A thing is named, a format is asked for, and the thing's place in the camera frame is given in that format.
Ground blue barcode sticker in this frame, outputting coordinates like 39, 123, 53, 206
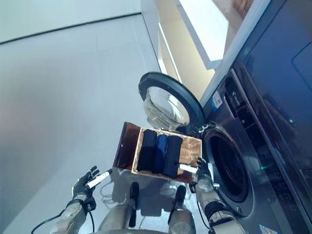
211, 95, 224, 112

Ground large black rolled garment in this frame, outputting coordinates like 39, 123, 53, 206
136, 129, 158, 173

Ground round glass washer door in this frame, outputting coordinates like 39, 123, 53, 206
138, 71, 205, 131

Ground right silver robot leg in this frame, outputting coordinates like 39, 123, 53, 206
168, 185, 195, 234

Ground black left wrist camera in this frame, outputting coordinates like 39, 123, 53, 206
84, 197, 96, 210

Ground slim black garment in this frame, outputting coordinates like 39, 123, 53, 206
162, 135, 183, 178

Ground blue energy label sticker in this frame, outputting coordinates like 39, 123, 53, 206
258, 224, 278, 234

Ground white built-in cabinet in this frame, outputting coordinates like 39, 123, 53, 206
140, 0, 271, 105

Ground grey front-load washing machine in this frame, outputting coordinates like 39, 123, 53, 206
199, 68, 312, 234

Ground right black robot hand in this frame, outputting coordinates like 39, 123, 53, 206
179, 157, 214, 184

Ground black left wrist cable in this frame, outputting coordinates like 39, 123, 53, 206
31, 209, 95, 234

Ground white shelf board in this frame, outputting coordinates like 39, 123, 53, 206
173, 0, 224, 70

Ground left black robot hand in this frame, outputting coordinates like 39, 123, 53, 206
72, 166, 113, 200

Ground rectangular wicker basket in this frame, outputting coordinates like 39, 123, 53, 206
131, 126, 203, 183

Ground blue garment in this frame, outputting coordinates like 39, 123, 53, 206
153, 134, 169, 174

